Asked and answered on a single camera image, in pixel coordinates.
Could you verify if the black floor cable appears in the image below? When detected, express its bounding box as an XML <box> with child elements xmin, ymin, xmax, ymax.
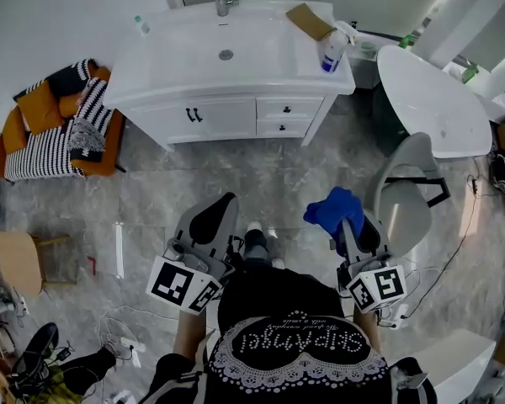
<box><xmin>445</xmin><ymin>174</ymin><xmax>505</xmax><ymax>311</ymax></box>

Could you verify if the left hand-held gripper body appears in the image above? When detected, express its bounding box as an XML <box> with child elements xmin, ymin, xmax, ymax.
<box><xmin>146</xmin><ymin>237</ymin><xmax>237</xmax><ymax>315</ymax></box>

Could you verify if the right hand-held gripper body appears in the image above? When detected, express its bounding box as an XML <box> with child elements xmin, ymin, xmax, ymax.
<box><xmin>336</xmin><ymin>251</ymin><xmax>408</xmax><ymax>316</ymax></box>

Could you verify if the black gear with cables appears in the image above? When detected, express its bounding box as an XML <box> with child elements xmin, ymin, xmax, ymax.
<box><xmin>8</xmin><ymin>321</ymin><xmax>119</xmax><ymax>395</ymax></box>

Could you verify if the white vanity cabinet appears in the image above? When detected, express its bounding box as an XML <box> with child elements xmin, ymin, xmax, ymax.
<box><xmin>103</xmin><ymin>0</ymin><xmax>357</xmax><ymax>153</ymax></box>

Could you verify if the orange cushion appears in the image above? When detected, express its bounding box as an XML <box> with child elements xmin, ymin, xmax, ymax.
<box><xmin>56</xmin><ymin>94</ymin><xmax>85</xmax><ymax>120</ymax></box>
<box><xmin>15</xmin><ymin>80</ymin><xmax>66</xmax><ymax>136</ymax></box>

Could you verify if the person's left forearm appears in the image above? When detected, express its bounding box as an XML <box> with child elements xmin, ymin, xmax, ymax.
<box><xmin>172</xmin><ymin>307</ymin><xmax>210</xmax><ymax>359</ymax></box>

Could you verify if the person's black lace-print shirt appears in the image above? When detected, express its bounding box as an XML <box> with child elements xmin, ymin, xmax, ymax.
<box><xmin>138</xmin><ymin>263</ymin><xmax>439</xmax><ymax>404</ymax></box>

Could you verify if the black white striped cushion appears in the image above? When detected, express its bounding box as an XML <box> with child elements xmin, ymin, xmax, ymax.
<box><xmin>48</xmin><ymin>58</ymin><xmax>100</xmax><ymax>96</ymax></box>

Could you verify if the black white patterned pillow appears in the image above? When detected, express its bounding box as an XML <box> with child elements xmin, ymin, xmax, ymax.
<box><xmin>69</xmin><ymin>115</ymin><xmax>107</xmax><ymax>163</ymax></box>

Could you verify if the large white drawer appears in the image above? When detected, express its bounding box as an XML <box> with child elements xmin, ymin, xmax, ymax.
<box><xmin>255</xmin><ymin>96</ymin><xmax>326</xmax><ymax>120</ymax></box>

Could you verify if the blue cloth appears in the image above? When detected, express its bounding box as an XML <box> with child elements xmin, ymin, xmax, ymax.
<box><xmin>303</xmin><ymin>186</ymin><xmax>365</xmax><ymax>256</ymax></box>

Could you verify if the clear bottle green cap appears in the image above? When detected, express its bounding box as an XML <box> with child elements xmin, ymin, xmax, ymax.
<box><xmin>133</xmin><ymin>13</ymin><xmax>152</xmax><ymax>36</ymax></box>

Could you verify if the person's left leg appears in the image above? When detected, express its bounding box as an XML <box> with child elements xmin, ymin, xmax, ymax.
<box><xmin>242</xmin><ymin>229</ymin><xmax>271</xmax><ymax>264</ymax></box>

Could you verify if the wooden stool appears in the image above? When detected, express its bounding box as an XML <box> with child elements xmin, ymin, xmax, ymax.
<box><xmin>0</xmin><ymin>230</ymin><xmax>77</xmax><ymax>298</ymax></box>

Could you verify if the grey black floor device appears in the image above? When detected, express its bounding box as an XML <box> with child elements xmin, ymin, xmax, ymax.
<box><xmin>487</xmin><ymin>149</ymin><xmax>505</xmax><ymax>195</ymax></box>

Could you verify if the white cabinet door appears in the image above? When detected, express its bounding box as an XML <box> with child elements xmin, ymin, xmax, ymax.
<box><xmin>191</xmin><ymin>97</ymin><xmax>258</xmax><ymax>139</ymax></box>
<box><xmin>124</xmin><ymin>98</ymin><xmax>194</xmax><ymax>142</ymax></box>

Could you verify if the white adapter box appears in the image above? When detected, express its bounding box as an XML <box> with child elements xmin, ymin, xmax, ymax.
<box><xmin>378</xmin><ymin>303</ymin><xmax>410</xmax><ymax>331</ymax></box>

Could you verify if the white rounded fixture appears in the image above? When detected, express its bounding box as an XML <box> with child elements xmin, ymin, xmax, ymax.
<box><xmin>412</xmin><ymin>329</ymin><xmax>498</xmax><ymax>395</ymax></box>

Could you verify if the person's right forearm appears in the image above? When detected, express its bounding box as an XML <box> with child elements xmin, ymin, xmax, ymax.
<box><xmin>352</xmin><ymin>309</ymin><xmax>383</xmax><ymax>355</ymax></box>

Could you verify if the black white striped blanket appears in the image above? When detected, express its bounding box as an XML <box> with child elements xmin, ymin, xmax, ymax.
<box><xmin>3</xmin><ymin>77</ymin><xmax>114</xmax><ymax>181</ymax></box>

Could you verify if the grey chair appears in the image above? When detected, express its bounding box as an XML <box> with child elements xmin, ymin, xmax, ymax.
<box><xmin>366</xmin><ymin>131</ymin><xmax>452</xmax><ymax>261</ymax></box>

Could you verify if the brown cardboard piece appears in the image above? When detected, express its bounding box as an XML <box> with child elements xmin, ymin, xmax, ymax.
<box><xmin>284</xmin><ymin>3</ymin><xmax>336</xmax><ymax>41</ymax></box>

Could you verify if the white power strip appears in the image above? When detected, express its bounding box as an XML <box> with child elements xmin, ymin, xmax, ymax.
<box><xmin>120</xmin><ymin>337</ymin><xmax>147</xmax><ymax>355</ymax></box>

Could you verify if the white spray bottle blue label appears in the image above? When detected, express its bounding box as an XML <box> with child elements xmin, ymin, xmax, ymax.
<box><xmin>319</xmin><ymin>19</ymin><xmax>359</xmax><ymax>74</ymax></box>

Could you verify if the orange sofa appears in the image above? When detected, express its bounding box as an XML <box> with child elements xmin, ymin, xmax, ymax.
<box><xmin>0</xmin><ymin>59</ymin><xmax>128</xmax><ymax>181</ymax></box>

